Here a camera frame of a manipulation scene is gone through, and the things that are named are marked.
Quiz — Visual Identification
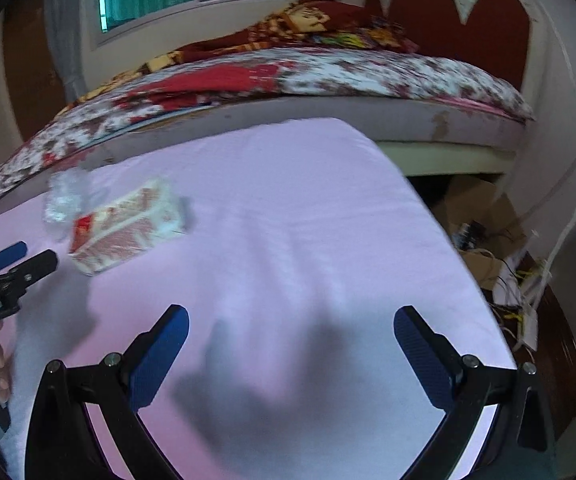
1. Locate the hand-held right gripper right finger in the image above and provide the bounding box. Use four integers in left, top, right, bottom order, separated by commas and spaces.
393, 305, 559, 480

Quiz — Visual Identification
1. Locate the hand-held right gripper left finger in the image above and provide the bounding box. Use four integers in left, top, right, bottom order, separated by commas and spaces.
25, 304, 191, 480

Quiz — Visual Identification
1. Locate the red white snack packet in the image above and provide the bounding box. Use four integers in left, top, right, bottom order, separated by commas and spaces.
68, 179, 189, 277

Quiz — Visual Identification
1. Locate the clear plastic wrapper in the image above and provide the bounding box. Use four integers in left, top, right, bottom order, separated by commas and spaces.
43, 167, 95, 238

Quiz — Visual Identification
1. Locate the white router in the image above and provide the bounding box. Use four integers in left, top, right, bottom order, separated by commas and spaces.
514, 257, 554, 352

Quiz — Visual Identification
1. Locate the cardboard box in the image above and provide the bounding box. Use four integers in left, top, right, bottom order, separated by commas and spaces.
430, 177, 526, 292

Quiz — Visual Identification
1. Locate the brown wooden door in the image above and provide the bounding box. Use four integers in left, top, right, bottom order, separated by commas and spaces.
0, 0, 69, 136

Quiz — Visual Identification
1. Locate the pink table cloth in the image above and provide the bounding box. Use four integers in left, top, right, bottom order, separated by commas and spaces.
0, 117, 516, 480

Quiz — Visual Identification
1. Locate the grey curtain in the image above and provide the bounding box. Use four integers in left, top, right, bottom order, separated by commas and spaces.
43, 0, 90, 102

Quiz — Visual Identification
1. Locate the grey mattress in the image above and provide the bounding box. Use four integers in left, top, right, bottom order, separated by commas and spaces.
0, 95, 526, 223

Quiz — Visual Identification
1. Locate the floral bed sheet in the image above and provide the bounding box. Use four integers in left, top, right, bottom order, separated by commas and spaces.
0, 47, 536, 217

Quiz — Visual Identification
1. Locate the red padded headboard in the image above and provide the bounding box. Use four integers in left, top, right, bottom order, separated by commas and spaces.
363, 0, 544, 92

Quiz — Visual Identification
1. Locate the red printed blanket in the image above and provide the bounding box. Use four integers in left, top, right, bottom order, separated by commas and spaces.
65, 0, 419, 113

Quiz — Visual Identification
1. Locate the yellow thin cable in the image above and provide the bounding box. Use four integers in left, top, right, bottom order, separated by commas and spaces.
500, 267, 536, 326

